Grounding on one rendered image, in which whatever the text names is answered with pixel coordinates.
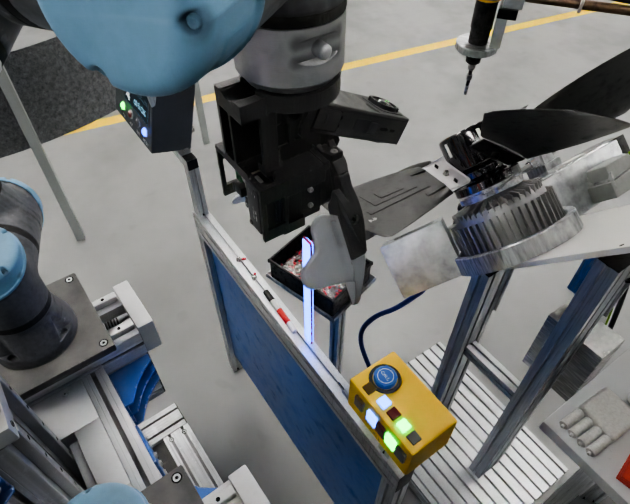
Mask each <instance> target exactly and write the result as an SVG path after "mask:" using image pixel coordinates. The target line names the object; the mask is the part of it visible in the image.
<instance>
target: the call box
mask: <svg viewBox="0 0 630 504"><path fill-rule="evenodd" d="M386 365H387V366H388V367H391V368H392V369H394V370H395V372H396V373H397V377H398V378H397V382H396V385H395V386H394V387H393V388H391V389H387V390H385V389H381V388H379V387H378V386H377V385H376V384H375V383H374V380H373V376H374V374H373V373H374V372H375V370H376V369H377V368H378V367H381V366H386ZM370 381H371V382H372V384H373V385H374V386H375V387H376V388H377V390H376V391H375V392H373V393H372V394H370V395H368V394H367V393H366V392H365V391H364V389H363V388H362V387H363V386H364V385H365V384H367V383H368V382H370ZM356 394H358V395H359V397H360V398H361V399H362V400H363V402H364V403H365V407H364V412H362V413H361V412H360V411H359V409H358V408H357V407H356V405H355V404H354V398H355V395H356ZM384 395H386V397H387V398H388V399H389V400H390V401H391V403H392V404H391V405H390V406H388V407H387V408H385V409H384V410H383V409H382V408H381V406H380V405H379V404H378V403H377V400H378V399H379V398H381V397H382V396H384ZM348 404H349V405H350V406H351V407H352V409H353V410H354V411H355V413H356V414H357V415H358V416H359V418H360V419H361V420H362V421H363V423H364V424H365V425H366V427H367V428H368V429H369V431H370V432H371V433H372V434H373V436H374V437H375V438H376V439H377V441H378V442H379V443H380V445H381V446H382V447H383V448H384V450H385V451H386V452H387V453H388V455H389V456H390V457H391V458H392V460H393V461H394V462H395V464H396V465H397V466H398V467H399V469H400V470H401V471H402V472H403V474H405V475H407V474H409V473H410V472H411V471H413V470H414V469H415V468H417V467H418V466H419V465H420V464H422V463H423V462H424V461H425V460H427V459H428V458H429V457H431V456H432V455H433V454H434V453H436V452H437V451H438V450H440V449H441V448H442V447H443V446H445V445H446V444H447V443H448V441H449V438H450V436H451V434H452V432H453V430H454V428H455V426H456V424H457V420H456V418H455V417H454V416H453V415H452V414H451V413H450V412H449V411H448V410H447V408H446V407H445V406H444V405H443V404H442V403H441V402H440V401H439V400H438V399H437V398H436V396H435V395H434V394H433V393H432V392H431V391H430V390H429V389H428V388H427V387H426V386H425V385H424V383H423V382H422V381H421V380H420V379H419V378H418V377H417V376H416V375H415V374H414V373H413V371H412V370H411V369H410V368H409V367H408V366H407V365H406V364H405V363H404V362H403V361H402V359H401V358H400V357H399V356H398V355H397V354H396V353H395V352H391V353H390V354H388V355H387V356H385V357H384V358H382V359H381V360H379V361H378V362H376V363H374V364H373V365H371V366H370V367H368V368H367V369H365V370H364V371H362V372H361V373H359V374H358V375H356V376H354V377H353V378H351V380H350V387H349V397H348ZM394 406H395V407H396V408H397V410H398V411H399V412H400V413H401V416H400V417H399V418H397V419H396V420H395V421H392V420H391V419H390V417H389V416H388V415H387V414H386V412H387V411H388V410H389V409H391V408H392V407H394ZM369 409H370V410H371V412H372V413H373V414H374V415H375V416H376V418H377V421H380V423H381V424H382V425H383V426H384V428H385V429H386V430H387V433H389V434H390V435H391V436H392V437H393V439H394V440H395V441H396V442H397V444H396V445H399V446H400V447H401V449H402V450H403V451H404V452H405V454H406V455H407V457H406V460H405V463H403V464H402V463H401V462H400V461H399V460H398V458H397V457H396V456H395V455H394V451H393V452H392V451H391V450H390V448H389V447H388V446H387V445H386V443H385V442H384V440H383V439H382V438H381V437H380V436H379V434H378V433H377V432H376V431H375V428H373V427H372V426H371V424H370V423H369V422H368V421H367V419H366V414H367V410H369ZM403 418H405V419H406V420H407V421H408V423H409V424H410V425H411V428H410V429H409V430H407V431H406V432H405V433H402V432H401V431H400V429H399V428H398V427H397V426H396V423H398V422H399V421H400V420H402V419H403ZM413 430H415V431H416V432H417V433H418V434H419V436H420V437H421V438H422V440H421V441H420V442H418V443H417V444H416V445H414V446H413V445H412V444H411V443H410V442H409V440H408V439H407V438H406V436H407V435H408V434H409V433H411V432H412V431H413Z"/></svg>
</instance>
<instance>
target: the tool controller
mask: <svg viewBox="0 0 630 504"><path fill-rule="evenodd" d="M194 96H195V84H194V85H192V86H191V87H189V88H187V89H186V90H184V91H182V92H179V93H176V94H173V95H168V96H161V97H156V104H155V106H154V107H151V106H150V103H149V101H148V99H147V96H140V95H136V94H132V106H131V105H130V104H129V103H128V102H127V100H126V99H125V91H123V90H121V89H117V88H116V109H117V110H118V112H119V113H120V114H121V115H122V117H123V118H124V119H125V120H126V122H127V123H128V124H129V126H130V127H131V128H132V129H133V131H134V132H135V133H136V135H137V136H138V137H139V138H140V140H141V141H142V142H143V143H144V145H145V146H146V147H147V149H148V150H149V151H150V152H151V153H152V154H155V153H163V152H171V151H179V150H184V149H185V148H189V149H190V148H191V139H192V133H194V132H195V127H194V125H193V111H194ZM123 100H124V101H125V103H126V111H124V110H123V109H122V108H121V105H120V104H121V102H122V101H123ZM129 109H131V110H132V112H133V119H130V118H129V117H128V115H127V112H128V110H129ZM137 117H138V118H139V120H140V128H137V127H136V126H135V124H134V121H135V119H136V118H137ZM143 127H146V128H147V131H148V137H144V136H143V134H142V128H143Z"/></svg>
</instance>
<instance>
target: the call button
mask: <svg viewBox="0 0 630 504"><path fill-rule="evenodd" d="M373 374H374V376H373V380H374V383H375V384H376V385H377V386H378V387H379V388H381V389H385V390H387V389H391V388H393V387H394V386H395V385H396V382H397V378H398V377H397V373H396V372H395V370H394V369H392V368H391V367H388V366H387V365H386V366H381V367H378V368H377V369H376V370H375V372H374V373H373Z"/></svg>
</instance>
